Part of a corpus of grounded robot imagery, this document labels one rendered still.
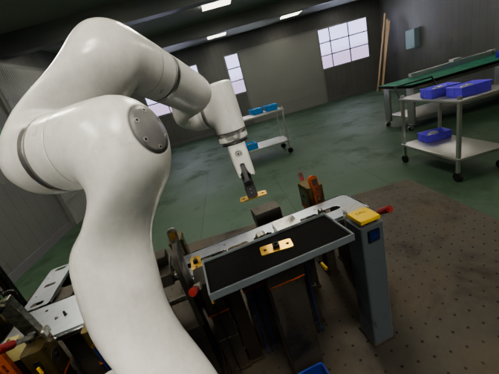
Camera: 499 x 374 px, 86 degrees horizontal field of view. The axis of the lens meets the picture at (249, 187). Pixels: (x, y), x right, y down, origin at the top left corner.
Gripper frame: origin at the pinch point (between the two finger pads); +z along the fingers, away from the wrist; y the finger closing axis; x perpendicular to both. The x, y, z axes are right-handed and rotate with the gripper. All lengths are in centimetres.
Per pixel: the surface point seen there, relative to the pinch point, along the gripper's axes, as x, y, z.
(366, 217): -26.8, -15.1, 12.2
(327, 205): -28.7, 26.0, 26.8
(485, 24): -654, 603, 0
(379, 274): -27.2, -15.9, 30.9
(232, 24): -81, 722, -200
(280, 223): -5.6, 2.5, 15.6
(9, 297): 68, -14, 3
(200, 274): 22.3, -7.9, 17.7
